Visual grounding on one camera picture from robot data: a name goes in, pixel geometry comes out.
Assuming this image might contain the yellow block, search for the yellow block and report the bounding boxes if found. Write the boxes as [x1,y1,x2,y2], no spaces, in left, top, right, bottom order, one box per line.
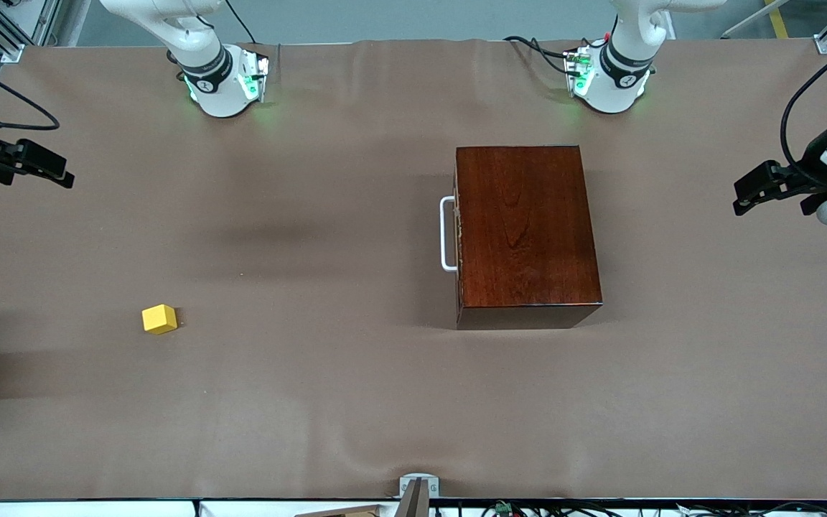
[141,304,179,336]

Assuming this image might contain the wooden drawer with white handle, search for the wooden drawer with white handle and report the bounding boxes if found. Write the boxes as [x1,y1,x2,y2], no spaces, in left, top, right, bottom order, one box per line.
[439,171,464,308]

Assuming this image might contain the dark brown wooden cabinet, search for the dark brown wooden cabinet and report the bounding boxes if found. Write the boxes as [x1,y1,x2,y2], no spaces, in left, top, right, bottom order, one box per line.
[454,145,604,330]

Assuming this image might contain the brown table cloth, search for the brown table cloth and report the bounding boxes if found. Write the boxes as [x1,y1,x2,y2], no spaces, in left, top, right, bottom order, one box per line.
[0,37,827,502]

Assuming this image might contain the light wooden board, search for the light wooden board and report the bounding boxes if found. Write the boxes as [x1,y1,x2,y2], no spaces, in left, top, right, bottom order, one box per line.
[294,505,386,517]

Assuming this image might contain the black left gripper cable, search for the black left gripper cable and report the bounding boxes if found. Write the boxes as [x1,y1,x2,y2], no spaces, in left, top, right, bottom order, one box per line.
[779,34,827,190]

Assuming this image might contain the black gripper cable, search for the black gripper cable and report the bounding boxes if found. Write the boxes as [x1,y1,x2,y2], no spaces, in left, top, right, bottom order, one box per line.
[779,34,827,190]
[0,53,62,132]

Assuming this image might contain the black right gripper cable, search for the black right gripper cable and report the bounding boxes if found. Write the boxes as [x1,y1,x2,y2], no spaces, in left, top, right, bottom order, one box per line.
[0,53,62,132]

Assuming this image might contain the black right arm base cable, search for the black right arm base cable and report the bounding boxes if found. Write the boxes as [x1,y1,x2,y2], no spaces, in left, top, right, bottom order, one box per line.
[223,0,257,45]

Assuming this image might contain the black arm base cable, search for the black arm base cable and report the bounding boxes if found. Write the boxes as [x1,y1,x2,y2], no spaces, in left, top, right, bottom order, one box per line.
[503,35,574,77]
[223,0,257,45]

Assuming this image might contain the black left arm base cable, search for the black left arm base cable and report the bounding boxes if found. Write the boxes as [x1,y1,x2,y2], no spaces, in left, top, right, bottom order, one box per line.
[503,35,574,77]

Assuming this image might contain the tangled black cables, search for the tangled black cables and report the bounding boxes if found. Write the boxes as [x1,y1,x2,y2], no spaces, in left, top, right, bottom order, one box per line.
[480,501,827,517]

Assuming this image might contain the metal mount bracket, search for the metal mount bracket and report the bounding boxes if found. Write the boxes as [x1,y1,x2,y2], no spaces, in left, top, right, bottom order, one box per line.
[398,473,441,500]

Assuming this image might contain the grey aluminium post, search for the grey aluminium post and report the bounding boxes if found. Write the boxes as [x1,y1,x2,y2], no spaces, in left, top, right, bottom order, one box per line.
[393,478,431,517]

